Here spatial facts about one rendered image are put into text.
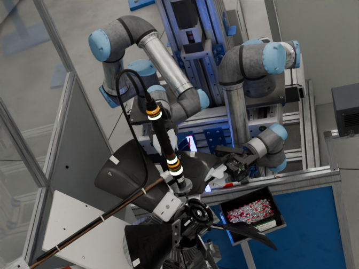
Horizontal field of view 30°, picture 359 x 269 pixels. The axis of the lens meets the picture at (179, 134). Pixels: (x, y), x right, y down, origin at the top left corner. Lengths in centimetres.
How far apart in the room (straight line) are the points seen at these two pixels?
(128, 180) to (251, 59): 62
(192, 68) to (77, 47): 292
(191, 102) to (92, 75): 299
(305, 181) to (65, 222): 105
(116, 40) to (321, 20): 180
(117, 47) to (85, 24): 357
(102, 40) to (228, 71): 49
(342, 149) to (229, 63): 181
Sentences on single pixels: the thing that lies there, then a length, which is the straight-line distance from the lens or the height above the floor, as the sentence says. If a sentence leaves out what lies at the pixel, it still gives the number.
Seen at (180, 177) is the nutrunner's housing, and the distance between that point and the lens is 229.
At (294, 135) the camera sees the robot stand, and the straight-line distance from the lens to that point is 398.
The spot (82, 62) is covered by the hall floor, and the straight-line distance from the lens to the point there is 564.
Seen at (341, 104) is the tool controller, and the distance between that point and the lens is 255.
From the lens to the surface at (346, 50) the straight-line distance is 424.
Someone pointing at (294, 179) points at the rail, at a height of 85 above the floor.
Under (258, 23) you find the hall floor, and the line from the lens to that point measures 538.
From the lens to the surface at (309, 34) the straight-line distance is 413.
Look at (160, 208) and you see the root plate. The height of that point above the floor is 125.
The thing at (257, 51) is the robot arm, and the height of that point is 150.
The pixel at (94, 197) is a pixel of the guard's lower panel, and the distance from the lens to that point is 359.
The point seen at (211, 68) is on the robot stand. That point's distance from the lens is 302.
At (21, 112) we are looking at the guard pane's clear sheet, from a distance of 296.
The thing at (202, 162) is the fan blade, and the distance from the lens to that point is 253.
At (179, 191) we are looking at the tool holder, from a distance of 232.
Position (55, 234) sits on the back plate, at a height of 134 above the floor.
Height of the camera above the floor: 289
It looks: 40 degrees down
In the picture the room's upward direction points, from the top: 20 degrees counter-clockwise
